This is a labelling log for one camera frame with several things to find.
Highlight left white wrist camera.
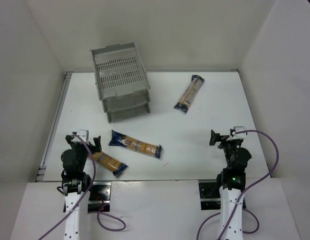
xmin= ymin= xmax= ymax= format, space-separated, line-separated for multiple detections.
xmin=71 ymin=129 xmax=89 ymax=143

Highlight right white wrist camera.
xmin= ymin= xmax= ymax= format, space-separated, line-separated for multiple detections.
xmin=227 ymin=126 xmax=247 ymax=141

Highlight grey three-tier tray shelf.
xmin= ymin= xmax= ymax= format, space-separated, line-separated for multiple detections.
xmin=91 ymin=42 xmax=151 ymax=123

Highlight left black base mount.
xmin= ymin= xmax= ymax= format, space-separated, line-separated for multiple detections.
xmin=63 ymin=181 xmax=113 ymax=213

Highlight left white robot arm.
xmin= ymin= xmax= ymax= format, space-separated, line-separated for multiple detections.
xmin=60 ymin=130 xmax=102 ymax=240

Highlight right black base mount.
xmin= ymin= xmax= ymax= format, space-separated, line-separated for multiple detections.
xmin=198 ymin=180 xmax=221 ymax=211

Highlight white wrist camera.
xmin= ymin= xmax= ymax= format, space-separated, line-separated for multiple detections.
xmin=227 ymin=126 xmax=247 ymax=141
xmin=71 ymin=129 xmax=89 ymax=143

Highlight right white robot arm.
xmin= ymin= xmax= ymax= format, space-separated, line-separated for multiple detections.
xmin=209 ymin=126 xmax=252 ymax=240

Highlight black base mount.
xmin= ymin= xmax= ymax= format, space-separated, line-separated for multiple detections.
xmin=63 ymin=181 xmax=113 ymax=213
xmin=198 ymin=180 xmax=221 ymax=211

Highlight spaghetti bag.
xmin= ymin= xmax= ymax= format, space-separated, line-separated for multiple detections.
xmin=92 ymin=151 xmax=128 ymax=177
xmin=174 ymin=74 xmax=205 ymax=114
xmin=108 ymin=130 xmax=163 ymax=159

